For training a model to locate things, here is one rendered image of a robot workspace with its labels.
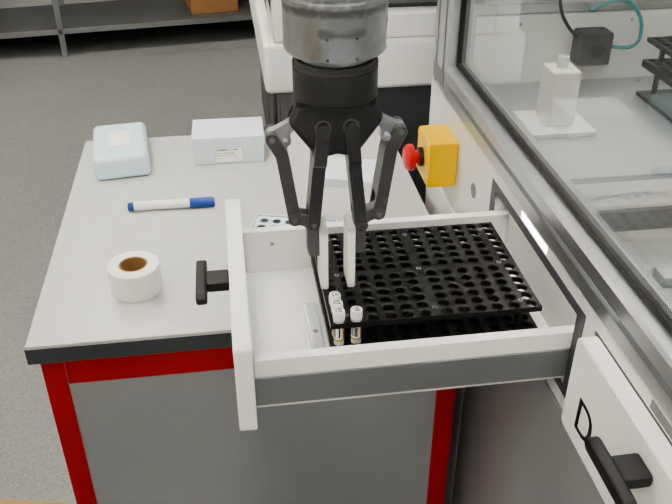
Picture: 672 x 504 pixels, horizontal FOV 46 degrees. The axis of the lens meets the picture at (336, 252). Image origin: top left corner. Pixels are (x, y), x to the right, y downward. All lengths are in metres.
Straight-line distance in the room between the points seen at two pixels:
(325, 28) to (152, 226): 0.68
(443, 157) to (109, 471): 0.66
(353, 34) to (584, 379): 0.38
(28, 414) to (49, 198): 1.15
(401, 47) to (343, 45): 0.98
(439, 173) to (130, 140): 0.57
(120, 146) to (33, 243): 1.41
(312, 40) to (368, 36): 0.05
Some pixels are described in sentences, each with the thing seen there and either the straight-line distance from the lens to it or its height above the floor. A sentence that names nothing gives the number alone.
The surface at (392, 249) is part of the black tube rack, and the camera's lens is 0.92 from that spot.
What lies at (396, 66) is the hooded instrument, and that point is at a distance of 1.64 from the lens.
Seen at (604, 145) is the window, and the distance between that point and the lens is 0.78.
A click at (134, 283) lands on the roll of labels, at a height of 0.79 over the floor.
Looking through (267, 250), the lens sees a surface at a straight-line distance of 0.98.
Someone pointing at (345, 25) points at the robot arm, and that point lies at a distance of 0.65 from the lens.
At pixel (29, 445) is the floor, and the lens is 2.06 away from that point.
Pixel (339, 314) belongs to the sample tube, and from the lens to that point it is 0.80.
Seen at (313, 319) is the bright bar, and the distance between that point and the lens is 0.89.
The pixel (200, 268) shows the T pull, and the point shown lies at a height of 0.91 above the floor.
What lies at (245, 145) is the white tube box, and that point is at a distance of 1.43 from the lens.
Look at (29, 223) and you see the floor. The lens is 2.94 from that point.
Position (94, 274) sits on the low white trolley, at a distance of 1.17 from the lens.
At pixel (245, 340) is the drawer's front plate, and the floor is 0.93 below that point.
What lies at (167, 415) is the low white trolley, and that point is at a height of 0.61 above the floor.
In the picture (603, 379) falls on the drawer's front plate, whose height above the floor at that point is 0.92.
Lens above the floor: 1.39
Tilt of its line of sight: 32 degrees down
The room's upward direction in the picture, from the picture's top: straight up
